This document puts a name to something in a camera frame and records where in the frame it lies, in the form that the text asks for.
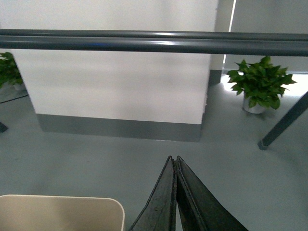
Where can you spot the cream plastic laundry hamper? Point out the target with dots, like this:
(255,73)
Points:
(60,213)

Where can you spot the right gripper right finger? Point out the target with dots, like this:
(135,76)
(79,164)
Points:
(199,209)

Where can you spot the grey rack leg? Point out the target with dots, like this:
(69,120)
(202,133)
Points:
(291,116)

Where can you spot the green potted plant left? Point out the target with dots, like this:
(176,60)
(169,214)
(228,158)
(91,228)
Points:
(9,72)

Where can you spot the green potted plant right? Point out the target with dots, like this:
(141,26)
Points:
(262,84)

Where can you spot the green potted plant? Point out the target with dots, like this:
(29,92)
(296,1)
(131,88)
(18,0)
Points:
(9,72)
(262,84)

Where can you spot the grey clothes hanger rail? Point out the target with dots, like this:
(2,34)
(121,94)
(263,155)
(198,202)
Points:
(294,45)

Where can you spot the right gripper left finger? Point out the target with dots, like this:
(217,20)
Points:
(159,212)

